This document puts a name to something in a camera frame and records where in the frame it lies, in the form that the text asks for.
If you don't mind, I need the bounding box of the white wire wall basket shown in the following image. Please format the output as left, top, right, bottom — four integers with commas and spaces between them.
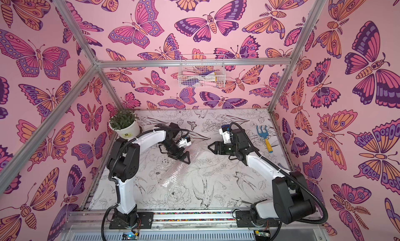
177, 53, 226, 89

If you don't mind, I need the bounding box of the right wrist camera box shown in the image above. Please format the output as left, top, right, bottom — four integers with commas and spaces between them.
219, 125, 231, 144

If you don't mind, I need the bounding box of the aluminium frame post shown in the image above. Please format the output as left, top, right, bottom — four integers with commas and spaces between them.
268, 0, 328, 113

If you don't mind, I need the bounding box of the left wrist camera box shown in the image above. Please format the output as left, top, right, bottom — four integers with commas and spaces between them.
178, 136, 192, 148

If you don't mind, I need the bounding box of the teal garden fork yellow handle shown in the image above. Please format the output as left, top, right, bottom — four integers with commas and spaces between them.
256, 125, 273, 153

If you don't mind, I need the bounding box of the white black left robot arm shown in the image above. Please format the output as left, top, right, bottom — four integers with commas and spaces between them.
107, 123, 191, 215

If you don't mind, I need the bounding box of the aluminium front rail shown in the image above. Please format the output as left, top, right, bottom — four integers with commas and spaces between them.
60, 208, 330, 241

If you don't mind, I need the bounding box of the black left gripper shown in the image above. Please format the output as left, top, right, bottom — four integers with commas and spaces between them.
162, 140, 192, 165

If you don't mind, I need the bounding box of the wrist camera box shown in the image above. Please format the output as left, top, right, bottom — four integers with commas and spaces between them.
178, 136, 192, 148
219, 125, 231, 144

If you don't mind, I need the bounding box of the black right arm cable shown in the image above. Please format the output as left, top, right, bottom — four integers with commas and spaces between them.
229, 122, 329, 241

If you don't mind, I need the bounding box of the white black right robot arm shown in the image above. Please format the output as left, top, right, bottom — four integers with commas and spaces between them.
208, 125, 316, 224

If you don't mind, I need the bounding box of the potted green plant white pot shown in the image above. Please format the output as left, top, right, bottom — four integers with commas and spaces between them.
108, 109, 141, 140

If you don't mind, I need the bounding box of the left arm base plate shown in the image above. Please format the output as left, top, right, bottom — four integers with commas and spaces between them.
109, 211, 154, 230

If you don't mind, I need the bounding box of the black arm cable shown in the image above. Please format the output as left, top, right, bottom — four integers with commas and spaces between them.
100, 126, 191, 241
229, 122, 329, 241

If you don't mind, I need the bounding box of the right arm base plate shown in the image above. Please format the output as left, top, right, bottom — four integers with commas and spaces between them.
232, 209, 279, 228

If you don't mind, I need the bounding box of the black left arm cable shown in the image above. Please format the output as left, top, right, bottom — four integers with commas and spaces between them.
100, 126, 191, 241

